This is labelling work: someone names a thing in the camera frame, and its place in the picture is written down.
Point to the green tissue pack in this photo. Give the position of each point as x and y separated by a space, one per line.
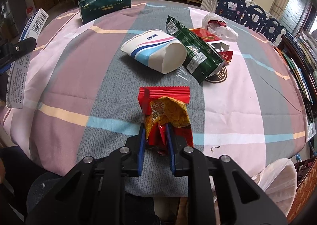
92 9

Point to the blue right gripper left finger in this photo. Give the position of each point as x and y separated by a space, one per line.
141 152

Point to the white lined trash basket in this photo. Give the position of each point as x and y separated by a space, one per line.
279 181

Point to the navy white baby fence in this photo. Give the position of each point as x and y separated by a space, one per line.
248 14

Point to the green snack packet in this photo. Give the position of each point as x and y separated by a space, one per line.
202 59

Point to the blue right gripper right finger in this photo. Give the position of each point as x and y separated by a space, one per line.
171 148

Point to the striped patchwork tablecloth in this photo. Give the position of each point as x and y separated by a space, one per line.
90 86

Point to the white plastic bag red scrap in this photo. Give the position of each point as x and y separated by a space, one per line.
217 26

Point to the brown round coaster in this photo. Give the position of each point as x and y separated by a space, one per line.
220 77

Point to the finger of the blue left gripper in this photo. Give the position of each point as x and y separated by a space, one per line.
5 68

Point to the crushed white paper cup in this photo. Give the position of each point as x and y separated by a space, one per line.
157 50

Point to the red gold patterned sofa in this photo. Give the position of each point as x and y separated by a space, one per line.
303 210

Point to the red cigarette box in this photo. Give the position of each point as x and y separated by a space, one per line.
216 42

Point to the white medicine box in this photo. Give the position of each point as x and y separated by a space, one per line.
19 68

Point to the dark wooden side table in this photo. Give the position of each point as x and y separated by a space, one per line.
302 63

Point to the red snack wrapper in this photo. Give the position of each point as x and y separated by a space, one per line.
161 105

